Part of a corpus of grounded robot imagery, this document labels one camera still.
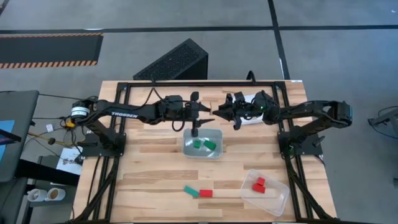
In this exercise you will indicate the white cup with brown drink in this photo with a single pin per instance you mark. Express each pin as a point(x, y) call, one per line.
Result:
point(56, 194)

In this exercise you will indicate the clear plastic bin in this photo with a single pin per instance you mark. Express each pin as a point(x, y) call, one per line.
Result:
point(273, 202)

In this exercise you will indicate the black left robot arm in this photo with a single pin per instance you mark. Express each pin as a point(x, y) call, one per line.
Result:
point(124, 113)

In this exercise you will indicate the black side table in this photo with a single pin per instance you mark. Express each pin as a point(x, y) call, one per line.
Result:
point(46, 179)

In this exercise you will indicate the red triangular block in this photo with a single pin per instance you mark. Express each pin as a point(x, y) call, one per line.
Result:
point(258, 188)

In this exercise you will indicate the small white sticker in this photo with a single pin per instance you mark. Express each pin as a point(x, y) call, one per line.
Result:
point(296, 81)

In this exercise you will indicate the long red wooden block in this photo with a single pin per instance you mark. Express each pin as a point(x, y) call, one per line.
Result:
point(206, 193)

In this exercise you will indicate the black floor stand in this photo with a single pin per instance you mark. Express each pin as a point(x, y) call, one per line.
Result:
point(385, 119)

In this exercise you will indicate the black hazard striped floor mat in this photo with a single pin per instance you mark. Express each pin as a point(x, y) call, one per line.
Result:
point(49, 49)

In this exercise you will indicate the blue sheet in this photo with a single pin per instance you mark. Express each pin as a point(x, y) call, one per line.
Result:
point(6, 130)

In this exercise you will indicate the grey plastic bin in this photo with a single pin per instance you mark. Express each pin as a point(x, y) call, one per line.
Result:
point(189, 153)

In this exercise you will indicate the small white tag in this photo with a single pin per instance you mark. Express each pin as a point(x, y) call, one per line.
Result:
point(49, 127)

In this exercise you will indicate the black aluminium table frame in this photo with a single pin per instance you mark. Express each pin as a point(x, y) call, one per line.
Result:
point(186, 84)

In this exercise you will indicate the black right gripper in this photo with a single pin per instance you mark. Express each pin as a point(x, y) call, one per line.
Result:
point(252, 112)

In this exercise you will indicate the long green wooden block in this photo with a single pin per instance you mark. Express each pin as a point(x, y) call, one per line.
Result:
point(191, 191)

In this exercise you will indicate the green cube block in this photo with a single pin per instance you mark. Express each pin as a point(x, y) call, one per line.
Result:
point(197, 144)

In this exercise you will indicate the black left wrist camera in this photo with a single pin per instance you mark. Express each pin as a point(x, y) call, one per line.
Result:
point(174, 101)

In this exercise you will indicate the small green rectangular block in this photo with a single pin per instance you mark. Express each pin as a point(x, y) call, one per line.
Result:
point(210, 145)

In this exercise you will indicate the grey desk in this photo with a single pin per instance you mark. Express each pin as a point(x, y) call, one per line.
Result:
point(21, 124)

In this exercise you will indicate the white plastic bin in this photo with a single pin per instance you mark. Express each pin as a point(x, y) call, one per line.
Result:
point(252, 122)

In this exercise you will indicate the white empty cup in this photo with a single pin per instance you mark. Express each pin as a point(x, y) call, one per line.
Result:
point(36, 195)

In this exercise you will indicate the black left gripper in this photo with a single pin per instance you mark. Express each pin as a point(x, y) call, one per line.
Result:
point(180, 113)

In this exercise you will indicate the white printed paper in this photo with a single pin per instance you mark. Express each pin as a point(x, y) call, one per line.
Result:
point(70, 161)

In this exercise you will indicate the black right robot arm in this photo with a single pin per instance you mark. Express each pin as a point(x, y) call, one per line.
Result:
point(311, 109)

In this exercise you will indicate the small black round knob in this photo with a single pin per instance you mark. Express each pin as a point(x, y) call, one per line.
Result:
point(52, 141)

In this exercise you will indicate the black perforated computer tower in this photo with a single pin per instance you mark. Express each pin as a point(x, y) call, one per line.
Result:
point(174, 59)

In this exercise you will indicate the red cube block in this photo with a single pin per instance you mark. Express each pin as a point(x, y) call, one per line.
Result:
point(261, 181)

